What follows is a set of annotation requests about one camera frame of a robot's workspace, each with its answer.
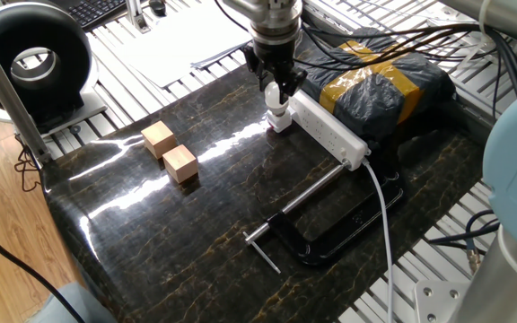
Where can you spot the black C-clamp steel screw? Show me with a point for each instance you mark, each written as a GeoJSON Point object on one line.
{"type": "Point", "coordinates": [321, 251]}

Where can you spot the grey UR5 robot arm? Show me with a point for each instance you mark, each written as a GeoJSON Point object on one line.
{"type": "Point", "coordinates": [516, 179]}

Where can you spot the silver perforated plate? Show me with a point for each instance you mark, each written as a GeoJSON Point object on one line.
{"type": "Point", "coordinates": [460, 22]}

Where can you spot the black keyboard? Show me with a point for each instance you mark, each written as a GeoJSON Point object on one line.
{"type": "Point", "coordinates": [97, 9]}

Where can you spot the light wooden cube block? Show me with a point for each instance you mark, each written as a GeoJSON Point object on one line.
{"type": "Point", "coordinates": [159, 139]}
{"type": "Point", "coordinates": [180, 163]}

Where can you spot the black wrapped package yellow tape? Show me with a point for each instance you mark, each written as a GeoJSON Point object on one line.
{"type": "Point", "coordinates": [375, 103]}

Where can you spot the light blue seat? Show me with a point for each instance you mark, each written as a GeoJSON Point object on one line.
{"type": "Point", "coordinates": [74, 305]}

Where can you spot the silver robot mounting plate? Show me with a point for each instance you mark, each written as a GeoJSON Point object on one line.
{"type": "Point", "coordinates": [438, 300]}

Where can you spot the white power strip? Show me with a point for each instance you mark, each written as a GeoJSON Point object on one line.
{"type": "Point", "coordinates": [326, 125]}

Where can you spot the silver stand post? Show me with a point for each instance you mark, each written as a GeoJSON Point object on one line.
{"type": "Point", "coordinates": [137, 15]}

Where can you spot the aluminium frame post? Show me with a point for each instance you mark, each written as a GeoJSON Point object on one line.
{"type": "Point", "coordinates": [2, 89]}

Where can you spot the white paper sheet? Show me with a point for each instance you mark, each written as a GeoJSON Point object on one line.
{"type": "Point", "coordinates": [173, 49]}

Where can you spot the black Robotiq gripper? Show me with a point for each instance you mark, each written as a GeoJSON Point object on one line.
{"type": "Point", "coordinates": [274, 56]}

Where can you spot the white plug-in bulb holder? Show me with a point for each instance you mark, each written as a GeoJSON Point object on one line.
{"type": "Point", "coordinates": [280, 122]}

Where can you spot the black computer mouse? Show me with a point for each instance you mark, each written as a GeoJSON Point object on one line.
{"type": "Point", "coordinates": [157, 6]}

